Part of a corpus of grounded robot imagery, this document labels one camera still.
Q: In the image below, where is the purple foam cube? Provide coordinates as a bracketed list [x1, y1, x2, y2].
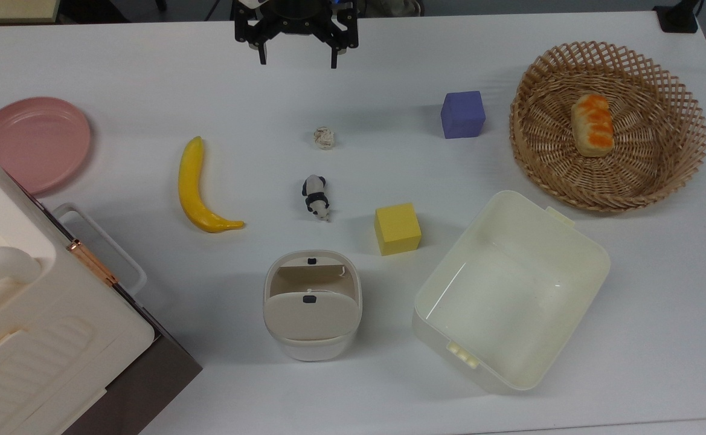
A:
[440, 91, 487, 140]

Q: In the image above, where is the yellow foam cube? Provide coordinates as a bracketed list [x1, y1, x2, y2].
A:
[374, 202, 422, 257]

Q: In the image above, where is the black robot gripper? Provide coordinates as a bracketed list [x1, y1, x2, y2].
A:
[234, 0, 360, 69]

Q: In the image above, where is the woven wicker basket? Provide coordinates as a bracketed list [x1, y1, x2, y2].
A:
[509, 40, 706, 213]

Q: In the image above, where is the white countertop oven appliance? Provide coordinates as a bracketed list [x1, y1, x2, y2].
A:
[0, 138, 204, 435]

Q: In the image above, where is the pink round plate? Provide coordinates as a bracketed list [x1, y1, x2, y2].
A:
[0, 97, 92, 195]

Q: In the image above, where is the black clamp base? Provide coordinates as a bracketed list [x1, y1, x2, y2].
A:
[653, 0, 700, 34]

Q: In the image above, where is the beige wooden board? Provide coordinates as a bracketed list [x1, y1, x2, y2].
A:
[0, 0, 61, 25]

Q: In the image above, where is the yellow toy banana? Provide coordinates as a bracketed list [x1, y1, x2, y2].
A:
[178, 136, 246, 234]

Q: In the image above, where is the toy bread loaf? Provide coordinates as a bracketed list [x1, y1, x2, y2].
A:
[571, 92, 615, 158]

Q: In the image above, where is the small panda figurine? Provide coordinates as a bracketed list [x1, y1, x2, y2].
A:
[302, 175, 332, 222]

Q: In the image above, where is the white mini trash can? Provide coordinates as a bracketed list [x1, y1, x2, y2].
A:
[262, 250, 364, 363]

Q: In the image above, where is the cream plastic storage bin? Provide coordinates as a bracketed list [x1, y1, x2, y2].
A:
[412, 190, 611, 395]

